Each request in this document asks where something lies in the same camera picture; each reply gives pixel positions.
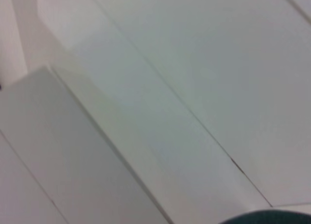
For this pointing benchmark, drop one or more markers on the dark teal insulated lunch bag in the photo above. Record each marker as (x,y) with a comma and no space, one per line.
(269,218)

